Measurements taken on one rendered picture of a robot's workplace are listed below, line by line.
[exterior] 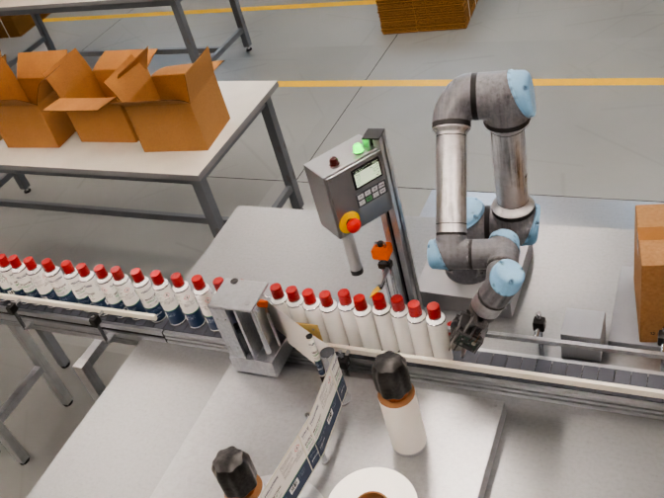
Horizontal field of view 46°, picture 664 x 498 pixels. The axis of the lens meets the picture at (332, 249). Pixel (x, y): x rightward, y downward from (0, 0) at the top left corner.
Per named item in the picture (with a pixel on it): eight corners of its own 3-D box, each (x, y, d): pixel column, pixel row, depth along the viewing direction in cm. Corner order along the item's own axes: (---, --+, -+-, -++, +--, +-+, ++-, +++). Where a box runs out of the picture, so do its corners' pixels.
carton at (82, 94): (58, 157, 377) (23, 89, 354) (118, 99, 413) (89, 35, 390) (133, 158, 358) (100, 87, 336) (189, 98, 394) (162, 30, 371)
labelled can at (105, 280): (115, 311, 259) (89, 266, 246) (129, 305, 260) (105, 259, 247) (117, 321, 255) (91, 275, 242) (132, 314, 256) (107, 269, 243)
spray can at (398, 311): (396, 354, 216) (382, 300, 204) (407, 342, 219) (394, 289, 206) (411, 361, 213) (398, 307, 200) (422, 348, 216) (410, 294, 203)
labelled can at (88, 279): (117, 306, 261) (91, 260, 248) (109, 317, 257) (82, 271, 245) (104, 304, 263) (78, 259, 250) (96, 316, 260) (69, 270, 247)
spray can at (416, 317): (413, 362, 213) (399, 308, 200) (420, 348, 216) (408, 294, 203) (430, 366, 210) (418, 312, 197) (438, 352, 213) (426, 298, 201)
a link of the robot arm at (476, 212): (449, 228, 234) (443, 194, 225) (494, 227, 230) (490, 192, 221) (444, 256, 225) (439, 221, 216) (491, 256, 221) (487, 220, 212)
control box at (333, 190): (320, 224, 201) (301, 164, 190) (373, 194, 206) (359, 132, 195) (342, 241, 194) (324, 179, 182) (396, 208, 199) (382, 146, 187)
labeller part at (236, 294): (207, 307, 210) (207, 304, 209) (226, 279, 217) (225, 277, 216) (251, 312, 204) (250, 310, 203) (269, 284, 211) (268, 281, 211)
